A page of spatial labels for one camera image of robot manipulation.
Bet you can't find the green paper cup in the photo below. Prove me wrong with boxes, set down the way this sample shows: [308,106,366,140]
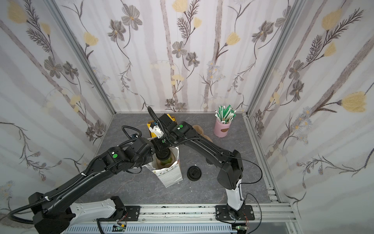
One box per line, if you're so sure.
[156,151,175,169]

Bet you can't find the cartoon print paper bag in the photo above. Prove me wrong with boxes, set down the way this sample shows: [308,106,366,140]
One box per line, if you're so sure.
[145,147,183,188]

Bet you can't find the black plastic cup lids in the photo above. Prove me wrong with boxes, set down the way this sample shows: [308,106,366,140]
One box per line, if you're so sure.
[187,166,202,181]

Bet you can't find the black paper cup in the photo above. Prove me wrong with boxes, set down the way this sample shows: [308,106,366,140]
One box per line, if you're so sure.
[206,159,214,166]

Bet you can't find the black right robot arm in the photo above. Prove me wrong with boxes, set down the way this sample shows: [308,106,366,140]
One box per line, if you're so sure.
[147,106,249,220]

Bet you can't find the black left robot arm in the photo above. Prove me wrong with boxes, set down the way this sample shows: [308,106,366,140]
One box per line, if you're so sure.
[7,136,156,234]

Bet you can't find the yellow paper napkins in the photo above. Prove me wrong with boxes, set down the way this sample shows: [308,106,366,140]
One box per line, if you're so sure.
[147,121,164,138]

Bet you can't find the brown pulp cup carrier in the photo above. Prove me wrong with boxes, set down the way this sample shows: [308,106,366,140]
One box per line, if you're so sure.
[192,125,213,143]

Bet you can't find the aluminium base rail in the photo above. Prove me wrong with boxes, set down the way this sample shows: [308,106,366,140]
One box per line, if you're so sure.
[61,203,299,234]

